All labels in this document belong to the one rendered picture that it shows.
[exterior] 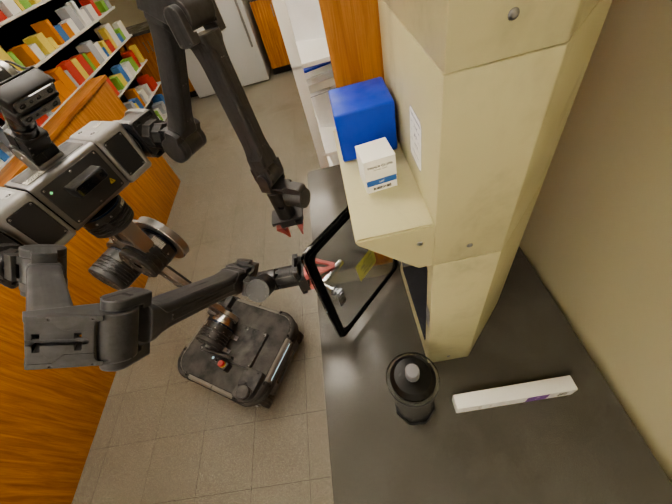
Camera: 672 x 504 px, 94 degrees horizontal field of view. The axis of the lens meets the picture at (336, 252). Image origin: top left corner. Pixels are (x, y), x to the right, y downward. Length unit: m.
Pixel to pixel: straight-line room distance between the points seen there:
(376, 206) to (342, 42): 0.34
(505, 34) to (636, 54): 0.50
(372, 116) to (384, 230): 0.20
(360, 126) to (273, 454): 1.75
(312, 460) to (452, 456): 1.12
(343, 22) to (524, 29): 0.39
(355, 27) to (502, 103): 0.38
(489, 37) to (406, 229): 0.24
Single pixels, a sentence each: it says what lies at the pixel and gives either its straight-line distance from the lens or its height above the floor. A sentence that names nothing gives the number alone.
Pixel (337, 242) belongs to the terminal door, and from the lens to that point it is 0.69.
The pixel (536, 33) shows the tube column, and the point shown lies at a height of 1.73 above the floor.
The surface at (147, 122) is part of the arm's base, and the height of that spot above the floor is 1.49.
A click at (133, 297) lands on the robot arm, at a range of 0.56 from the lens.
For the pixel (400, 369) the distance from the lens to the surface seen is 0.71.
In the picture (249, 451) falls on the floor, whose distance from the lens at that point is 2.05.
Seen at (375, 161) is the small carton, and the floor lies 1.57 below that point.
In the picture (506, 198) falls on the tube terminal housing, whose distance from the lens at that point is 0.48.
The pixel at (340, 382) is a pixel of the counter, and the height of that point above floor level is 0.94.
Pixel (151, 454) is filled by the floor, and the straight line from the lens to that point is 2.37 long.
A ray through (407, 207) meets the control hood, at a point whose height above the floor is 1.51.
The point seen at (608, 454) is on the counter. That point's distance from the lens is 1.00.
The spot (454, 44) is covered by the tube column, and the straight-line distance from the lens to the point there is 0.34.
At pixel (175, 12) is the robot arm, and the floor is 1.74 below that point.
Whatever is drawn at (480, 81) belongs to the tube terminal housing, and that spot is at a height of 1.70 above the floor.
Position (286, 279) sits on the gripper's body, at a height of 1.22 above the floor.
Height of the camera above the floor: 1.85
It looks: 50 degrees down
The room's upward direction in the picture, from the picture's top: 18 degrees counter-clockwise
